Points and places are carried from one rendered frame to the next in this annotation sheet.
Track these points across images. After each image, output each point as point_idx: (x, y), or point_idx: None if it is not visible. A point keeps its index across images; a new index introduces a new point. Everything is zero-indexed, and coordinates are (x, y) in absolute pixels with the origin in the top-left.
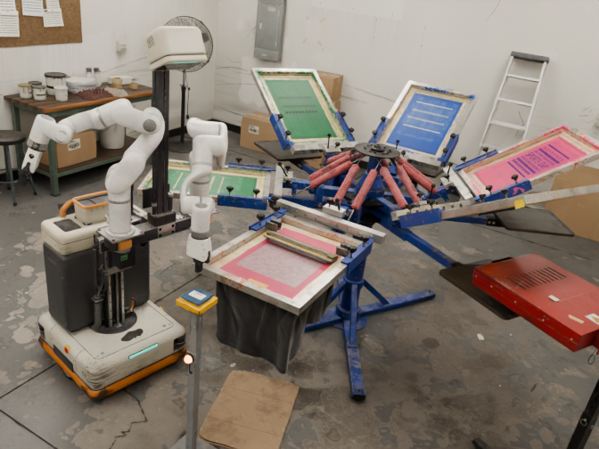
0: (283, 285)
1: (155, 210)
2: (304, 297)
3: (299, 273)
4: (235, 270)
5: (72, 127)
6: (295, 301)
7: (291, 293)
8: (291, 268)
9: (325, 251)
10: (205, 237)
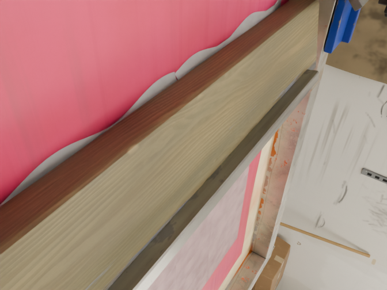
0: (220, 266)
1: None
2: (273, 239)
3: (230, 204)
4: None
5: None
6: (265, 260)
7: (237, 249)
8: (207, 228)
9: (294, 40)
10: None
